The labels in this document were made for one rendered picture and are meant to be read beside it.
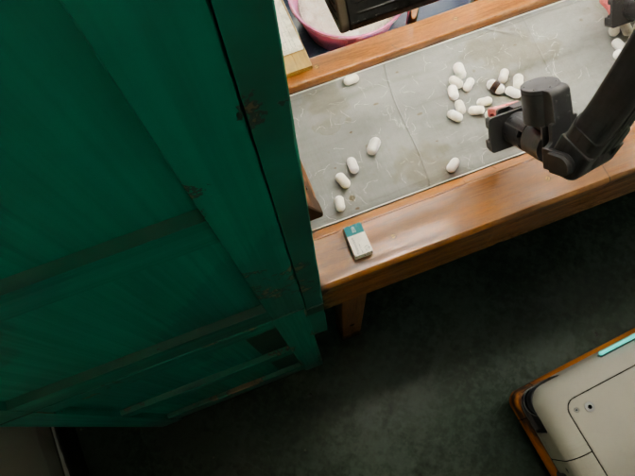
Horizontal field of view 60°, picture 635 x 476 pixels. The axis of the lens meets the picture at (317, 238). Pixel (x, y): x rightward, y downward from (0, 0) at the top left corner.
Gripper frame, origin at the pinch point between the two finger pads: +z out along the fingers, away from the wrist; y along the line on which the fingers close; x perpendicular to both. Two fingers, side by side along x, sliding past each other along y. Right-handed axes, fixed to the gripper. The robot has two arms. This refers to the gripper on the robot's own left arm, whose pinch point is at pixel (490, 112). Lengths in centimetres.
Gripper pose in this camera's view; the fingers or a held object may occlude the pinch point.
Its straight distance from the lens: 109.9
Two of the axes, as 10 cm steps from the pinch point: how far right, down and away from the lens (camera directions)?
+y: -9.4, 3.4, -0.6
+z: -2.3, -4.6, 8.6
